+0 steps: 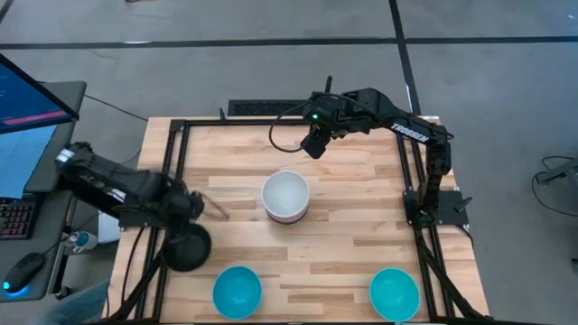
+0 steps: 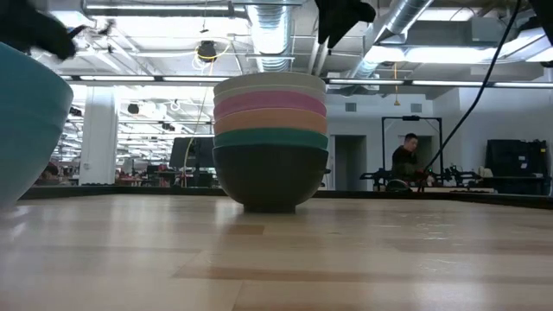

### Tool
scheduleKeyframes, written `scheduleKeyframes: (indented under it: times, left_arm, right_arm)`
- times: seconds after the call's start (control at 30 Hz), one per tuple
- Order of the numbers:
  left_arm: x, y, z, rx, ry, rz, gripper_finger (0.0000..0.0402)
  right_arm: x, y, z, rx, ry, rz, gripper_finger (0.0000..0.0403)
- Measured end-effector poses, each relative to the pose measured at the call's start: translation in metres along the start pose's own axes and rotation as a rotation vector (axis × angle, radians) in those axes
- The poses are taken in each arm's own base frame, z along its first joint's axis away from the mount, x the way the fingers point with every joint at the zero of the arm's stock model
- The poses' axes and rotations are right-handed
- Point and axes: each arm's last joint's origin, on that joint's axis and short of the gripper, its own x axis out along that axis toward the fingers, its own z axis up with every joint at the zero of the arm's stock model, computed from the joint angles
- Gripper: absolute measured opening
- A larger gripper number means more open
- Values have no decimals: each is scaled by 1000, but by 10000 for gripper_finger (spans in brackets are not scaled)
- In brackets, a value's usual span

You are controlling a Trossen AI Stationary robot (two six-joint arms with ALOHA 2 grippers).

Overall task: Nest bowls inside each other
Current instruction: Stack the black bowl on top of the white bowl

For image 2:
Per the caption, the orange bowl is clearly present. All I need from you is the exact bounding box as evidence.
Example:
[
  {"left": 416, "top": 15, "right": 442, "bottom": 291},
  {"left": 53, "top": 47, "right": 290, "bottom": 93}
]
[{"left": 213, "top": 106, "right": 329, "bottom": 136}]

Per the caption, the pink bowl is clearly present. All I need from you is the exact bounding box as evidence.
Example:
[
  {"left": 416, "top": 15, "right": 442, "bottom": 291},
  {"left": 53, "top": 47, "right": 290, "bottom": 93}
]
[{"left": 213, "top": 89, "right": 328, "bottom": 123}]

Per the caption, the teal bowl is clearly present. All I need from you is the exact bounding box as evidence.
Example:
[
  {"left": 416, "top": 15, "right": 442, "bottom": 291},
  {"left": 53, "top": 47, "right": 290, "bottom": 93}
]
[{"left": 0, "top": 41, "right": 74, "bottom": 208}]

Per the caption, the ribbed silver ventilation duct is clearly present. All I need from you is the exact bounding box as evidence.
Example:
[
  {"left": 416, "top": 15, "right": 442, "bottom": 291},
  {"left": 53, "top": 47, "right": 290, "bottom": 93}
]
[{"left": 245, "top": 3, "right": 296, "bottom": 73}]

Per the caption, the yellow hanging pendant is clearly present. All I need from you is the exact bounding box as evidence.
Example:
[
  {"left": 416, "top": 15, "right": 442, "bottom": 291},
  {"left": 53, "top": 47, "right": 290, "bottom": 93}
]
[{"left": 391, "top": 62, "right": 402, "bottom": 107}]

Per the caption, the black cabinet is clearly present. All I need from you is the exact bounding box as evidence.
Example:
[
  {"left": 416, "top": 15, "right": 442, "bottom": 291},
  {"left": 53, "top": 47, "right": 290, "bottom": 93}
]
[{"left": 483, "top": 138, "right": 549, "bottom": 195}]

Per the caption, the black metal station frame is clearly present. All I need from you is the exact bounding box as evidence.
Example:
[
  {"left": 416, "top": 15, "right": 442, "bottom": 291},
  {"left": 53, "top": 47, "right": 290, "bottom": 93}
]
[{"left": 381, "top": 115, "right": 444, "bottom": 182}]

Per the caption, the white pillar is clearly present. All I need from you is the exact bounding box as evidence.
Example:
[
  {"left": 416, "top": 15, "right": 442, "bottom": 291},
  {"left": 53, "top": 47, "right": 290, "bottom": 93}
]
[{"left": 79, "top": 86, "right": 119, "bottom": 186}]

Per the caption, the long ceiling light strip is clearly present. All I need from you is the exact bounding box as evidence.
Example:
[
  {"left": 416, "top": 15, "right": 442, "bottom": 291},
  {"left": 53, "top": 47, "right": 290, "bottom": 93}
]
[{"left": 60, "top": 74, "right": 553, "bottom": 89}]

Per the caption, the black bowl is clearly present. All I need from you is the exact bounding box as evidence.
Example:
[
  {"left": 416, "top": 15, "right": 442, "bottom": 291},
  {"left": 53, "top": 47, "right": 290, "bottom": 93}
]
[{"left": 212, "top": 143, "right": 330, "bottom": 214}]

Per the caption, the person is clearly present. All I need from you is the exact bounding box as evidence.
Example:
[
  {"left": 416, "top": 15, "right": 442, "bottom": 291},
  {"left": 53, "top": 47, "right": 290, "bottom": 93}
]
[{"left": 391, "top": 132, "right": 427, "bottom": 182}]

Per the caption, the green bowl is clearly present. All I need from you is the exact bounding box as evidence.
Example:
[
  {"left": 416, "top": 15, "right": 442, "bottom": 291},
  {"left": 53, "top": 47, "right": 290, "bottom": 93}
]
[{"left": 213, "top": 127, "right": 330, "bottom": 150}]

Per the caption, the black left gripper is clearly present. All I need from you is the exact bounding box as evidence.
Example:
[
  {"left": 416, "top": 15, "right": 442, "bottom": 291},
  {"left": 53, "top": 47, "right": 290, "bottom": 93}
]
[{"left": 0, "top": 0, "right": 87, "bottom": 60}]

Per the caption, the black table edge strip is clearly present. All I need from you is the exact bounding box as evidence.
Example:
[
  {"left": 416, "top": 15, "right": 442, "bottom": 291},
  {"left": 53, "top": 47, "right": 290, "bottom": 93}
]
[{"left": 19, "top": 184, "right": 553, "bottom": 212}]

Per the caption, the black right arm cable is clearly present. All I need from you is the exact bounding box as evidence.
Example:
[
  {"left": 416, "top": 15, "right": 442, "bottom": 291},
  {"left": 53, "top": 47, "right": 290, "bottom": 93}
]
[{"left": 417, "top": 0, "right": 523, "bottom": 191}]

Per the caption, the black ceiling dome camera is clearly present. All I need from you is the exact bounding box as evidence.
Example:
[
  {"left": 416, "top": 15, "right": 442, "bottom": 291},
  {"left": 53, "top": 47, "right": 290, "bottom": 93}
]
[{"left": 196, "top": 40, "right": 219, "bottom": 64}]

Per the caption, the black monitor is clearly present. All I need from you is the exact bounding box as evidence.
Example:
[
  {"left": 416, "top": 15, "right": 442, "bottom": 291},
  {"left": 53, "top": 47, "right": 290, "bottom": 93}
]
[{"left": 168, "top": 136, "right": 216, "bottom": 170}]

